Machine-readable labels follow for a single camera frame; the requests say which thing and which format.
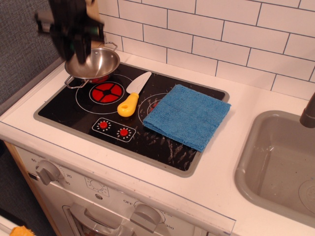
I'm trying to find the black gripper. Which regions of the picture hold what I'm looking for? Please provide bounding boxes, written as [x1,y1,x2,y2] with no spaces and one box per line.
[34,0,104,64]

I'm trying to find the green toy broccoli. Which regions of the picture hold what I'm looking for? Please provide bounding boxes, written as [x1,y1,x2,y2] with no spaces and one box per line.
[69,27,99,52]

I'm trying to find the small steel pan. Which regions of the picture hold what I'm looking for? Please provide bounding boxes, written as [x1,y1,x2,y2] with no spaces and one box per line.
[64,42,120,89]

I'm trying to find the light wooden side panel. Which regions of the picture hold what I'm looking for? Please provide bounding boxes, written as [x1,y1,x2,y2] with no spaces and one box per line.
[85,0,104,48]

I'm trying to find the black toy stovetop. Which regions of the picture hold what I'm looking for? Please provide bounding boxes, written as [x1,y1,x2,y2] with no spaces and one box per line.
[34,64,229,177]

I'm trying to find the left red stove knob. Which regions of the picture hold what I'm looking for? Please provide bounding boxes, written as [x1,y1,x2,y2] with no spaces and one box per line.
[99,121,108,129]

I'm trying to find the red stove knob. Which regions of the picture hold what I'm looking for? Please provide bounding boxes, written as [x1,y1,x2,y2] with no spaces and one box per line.
[99,121,108,129]
[119,129,129,137]

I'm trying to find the right red stove knob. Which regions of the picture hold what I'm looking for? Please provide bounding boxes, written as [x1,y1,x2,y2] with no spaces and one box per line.
[119,129,129,137]

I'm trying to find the blue folded cloth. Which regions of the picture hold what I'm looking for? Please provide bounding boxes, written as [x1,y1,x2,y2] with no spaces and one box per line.
[143,85,231,152]

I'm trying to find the left grey oven knob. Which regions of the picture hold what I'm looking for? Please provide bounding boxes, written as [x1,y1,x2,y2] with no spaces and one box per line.
[35,160,61,185]

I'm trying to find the grey oven knob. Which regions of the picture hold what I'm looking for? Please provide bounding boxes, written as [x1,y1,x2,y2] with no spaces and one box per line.
[35,160,61,185]
[130,204,161,233]

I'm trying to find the right grey oven knob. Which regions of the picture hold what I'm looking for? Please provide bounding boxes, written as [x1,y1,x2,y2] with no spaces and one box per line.
[130,204,161,233]

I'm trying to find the orange plush object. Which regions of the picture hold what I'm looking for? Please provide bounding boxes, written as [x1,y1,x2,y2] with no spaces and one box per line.
[9,226,35,236]

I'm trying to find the grey sink basin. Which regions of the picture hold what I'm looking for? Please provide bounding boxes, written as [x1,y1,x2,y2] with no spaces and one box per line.
[235,111,315,227]

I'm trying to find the grey faucet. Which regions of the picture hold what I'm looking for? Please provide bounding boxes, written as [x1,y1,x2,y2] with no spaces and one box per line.
[300,93,315,128]

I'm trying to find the yellow handled toy knife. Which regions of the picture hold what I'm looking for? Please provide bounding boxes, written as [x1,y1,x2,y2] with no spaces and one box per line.
[117,72,152,117]

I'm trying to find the grey oven door handle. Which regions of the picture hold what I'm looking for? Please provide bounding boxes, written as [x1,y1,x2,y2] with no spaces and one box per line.
[68,204,134,236]

